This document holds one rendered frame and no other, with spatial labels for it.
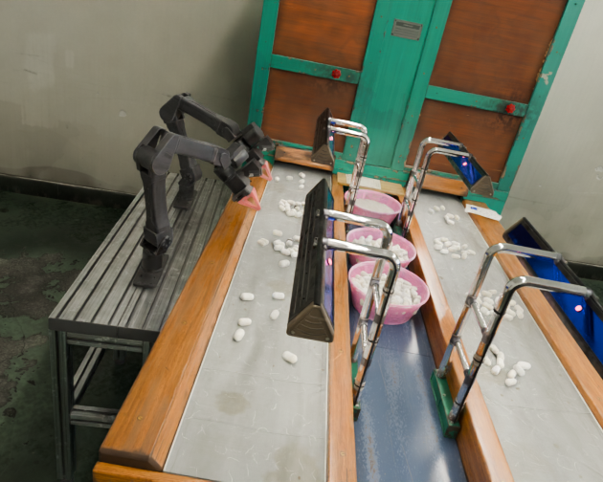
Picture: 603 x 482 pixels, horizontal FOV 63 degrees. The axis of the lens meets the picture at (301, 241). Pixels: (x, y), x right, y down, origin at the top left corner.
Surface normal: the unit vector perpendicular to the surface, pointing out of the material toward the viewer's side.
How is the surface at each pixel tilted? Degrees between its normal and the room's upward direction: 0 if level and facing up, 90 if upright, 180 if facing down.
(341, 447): 0
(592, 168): 90
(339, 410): 0
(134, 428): 0
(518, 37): 90
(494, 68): 90
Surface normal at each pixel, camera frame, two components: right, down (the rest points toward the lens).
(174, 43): 0.03, 0.45
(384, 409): 0.18, -0.88
